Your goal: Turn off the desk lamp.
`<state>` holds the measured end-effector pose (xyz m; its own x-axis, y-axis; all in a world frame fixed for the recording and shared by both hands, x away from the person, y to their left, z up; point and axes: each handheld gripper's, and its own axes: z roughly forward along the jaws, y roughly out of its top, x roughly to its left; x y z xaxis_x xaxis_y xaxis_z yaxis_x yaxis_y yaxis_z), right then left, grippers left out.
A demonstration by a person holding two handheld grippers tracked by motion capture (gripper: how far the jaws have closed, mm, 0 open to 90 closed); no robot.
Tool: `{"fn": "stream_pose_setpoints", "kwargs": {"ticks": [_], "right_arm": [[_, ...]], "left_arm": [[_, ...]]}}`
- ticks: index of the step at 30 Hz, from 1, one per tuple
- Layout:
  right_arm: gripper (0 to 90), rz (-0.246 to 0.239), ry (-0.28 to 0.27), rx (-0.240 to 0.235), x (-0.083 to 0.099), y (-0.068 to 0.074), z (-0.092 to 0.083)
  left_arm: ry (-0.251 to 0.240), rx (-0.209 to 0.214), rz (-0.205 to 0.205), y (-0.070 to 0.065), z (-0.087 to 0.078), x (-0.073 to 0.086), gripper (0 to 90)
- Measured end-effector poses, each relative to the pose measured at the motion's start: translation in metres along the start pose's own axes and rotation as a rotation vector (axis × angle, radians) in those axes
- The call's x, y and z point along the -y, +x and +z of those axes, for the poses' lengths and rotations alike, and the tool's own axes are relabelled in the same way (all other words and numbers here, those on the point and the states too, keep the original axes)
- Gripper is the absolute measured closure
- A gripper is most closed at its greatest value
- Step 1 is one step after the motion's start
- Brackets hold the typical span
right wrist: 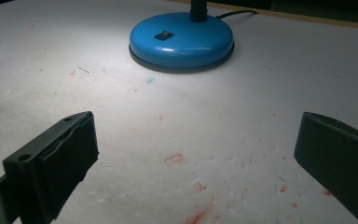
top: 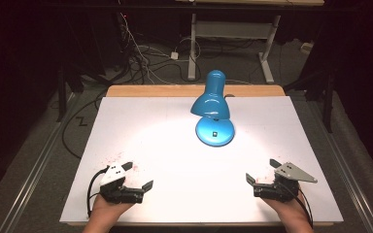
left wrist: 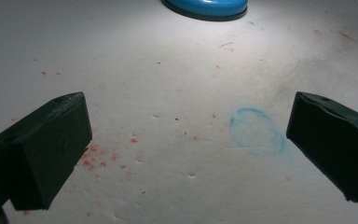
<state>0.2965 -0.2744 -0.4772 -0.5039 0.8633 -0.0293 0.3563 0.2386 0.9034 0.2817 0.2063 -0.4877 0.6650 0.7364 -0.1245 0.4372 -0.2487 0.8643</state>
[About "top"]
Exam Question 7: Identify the blue desk lamp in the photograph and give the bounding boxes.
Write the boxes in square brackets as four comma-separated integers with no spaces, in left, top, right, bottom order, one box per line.
[189,69,236,148]

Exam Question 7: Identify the tangle of floor cables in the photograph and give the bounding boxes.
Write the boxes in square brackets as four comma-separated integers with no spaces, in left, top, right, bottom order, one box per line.
[115,13,208,85]

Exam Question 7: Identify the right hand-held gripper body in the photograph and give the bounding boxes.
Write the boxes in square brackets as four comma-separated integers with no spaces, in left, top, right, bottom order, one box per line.
[253,161,319,204]

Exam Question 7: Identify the white table sheet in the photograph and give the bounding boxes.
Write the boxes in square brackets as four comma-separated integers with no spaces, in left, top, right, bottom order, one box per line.
[59,95,345,225]

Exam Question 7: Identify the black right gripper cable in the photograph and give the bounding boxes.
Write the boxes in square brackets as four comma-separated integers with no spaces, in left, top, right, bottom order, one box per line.
[279,182,315,228]

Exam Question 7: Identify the black metal stand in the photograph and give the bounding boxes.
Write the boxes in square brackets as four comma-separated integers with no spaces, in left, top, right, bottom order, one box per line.
[55,61,85,123]
[284,69,337,134]

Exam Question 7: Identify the person's left hand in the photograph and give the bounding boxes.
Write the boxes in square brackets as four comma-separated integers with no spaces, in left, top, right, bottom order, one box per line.
[89,192,134,226]

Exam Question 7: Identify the white metal desk frame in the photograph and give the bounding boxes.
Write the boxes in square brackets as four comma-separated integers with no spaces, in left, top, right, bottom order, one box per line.
[174,0,325,84]

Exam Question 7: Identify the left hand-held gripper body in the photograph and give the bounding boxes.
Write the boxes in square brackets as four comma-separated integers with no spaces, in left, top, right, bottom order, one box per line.
[98,162,145,205]

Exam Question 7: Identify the black floor cable loop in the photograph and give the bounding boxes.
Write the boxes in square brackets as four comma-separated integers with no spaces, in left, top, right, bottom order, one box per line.
[60,92,107,160]

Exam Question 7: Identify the wooden table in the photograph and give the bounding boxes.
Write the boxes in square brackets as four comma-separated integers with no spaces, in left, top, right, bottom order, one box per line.
[67,83,335,227]

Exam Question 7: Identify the white socket box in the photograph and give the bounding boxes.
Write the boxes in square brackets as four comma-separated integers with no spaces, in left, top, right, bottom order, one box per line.
[300,42,315,54]

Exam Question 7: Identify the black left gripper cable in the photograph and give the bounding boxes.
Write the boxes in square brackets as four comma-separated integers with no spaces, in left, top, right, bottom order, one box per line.
[85,166,111,218]

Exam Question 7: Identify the aluminium floor rail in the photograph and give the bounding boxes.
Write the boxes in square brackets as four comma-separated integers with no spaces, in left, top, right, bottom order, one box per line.
[0,92,80,233]
[306,99,373,233]

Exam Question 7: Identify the person's right hand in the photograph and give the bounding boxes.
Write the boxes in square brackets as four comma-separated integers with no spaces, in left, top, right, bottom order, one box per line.
[261,190,308,222]

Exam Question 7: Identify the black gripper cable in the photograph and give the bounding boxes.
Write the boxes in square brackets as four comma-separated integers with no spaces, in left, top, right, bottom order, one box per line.
[279,182,315,228]
[85,166,111,218]

